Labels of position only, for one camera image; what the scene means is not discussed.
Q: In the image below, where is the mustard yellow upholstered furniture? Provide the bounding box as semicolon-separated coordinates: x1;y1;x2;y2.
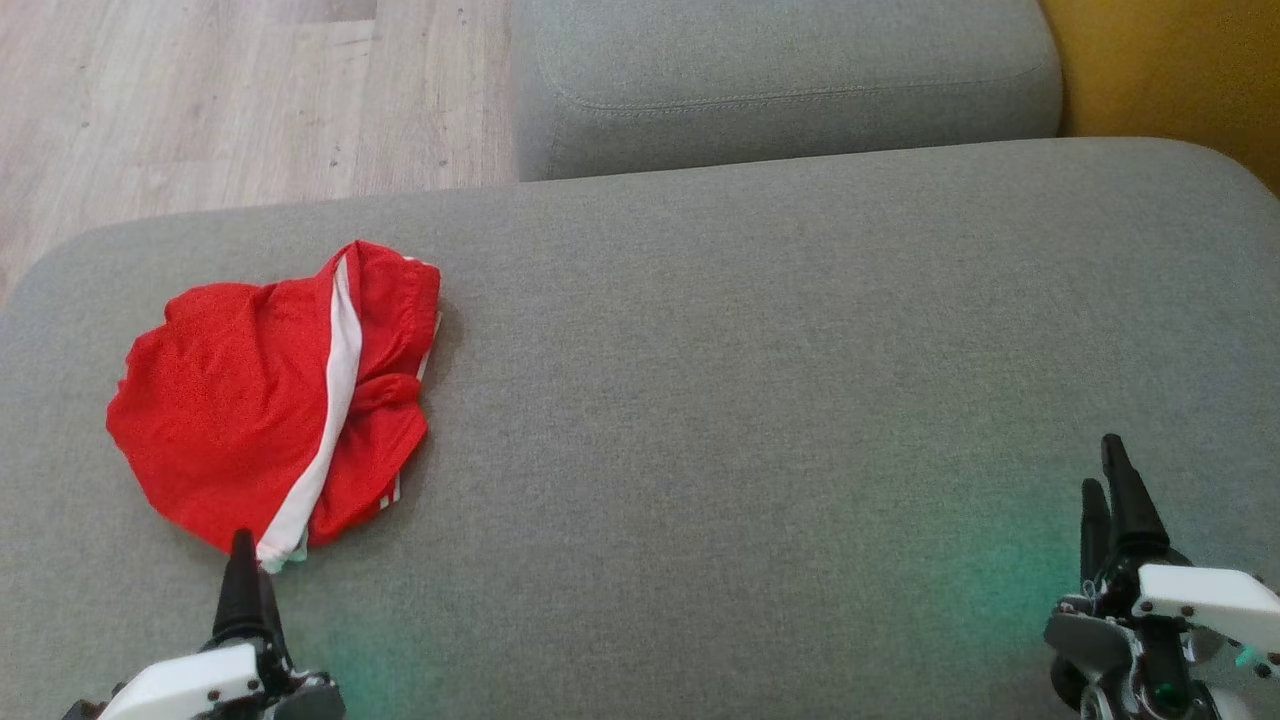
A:
1040;0;1280;196

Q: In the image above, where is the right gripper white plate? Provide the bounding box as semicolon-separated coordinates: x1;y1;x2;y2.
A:
1045;435;1280;720

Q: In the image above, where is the small grey sofa cushion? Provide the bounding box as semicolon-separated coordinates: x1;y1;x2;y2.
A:
510;0;1063;183

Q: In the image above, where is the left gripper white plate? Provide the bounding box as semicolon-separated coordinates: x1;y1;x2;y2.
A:
98;530;347;720

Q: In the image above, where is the red shorts white side stripe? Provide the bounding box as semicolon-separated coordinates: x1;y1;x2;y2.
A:
106;255;364;574

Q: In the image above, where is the large grey sofa seat cushion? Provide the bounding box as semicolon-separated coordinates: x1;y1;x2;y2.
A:
0;137;1280;720

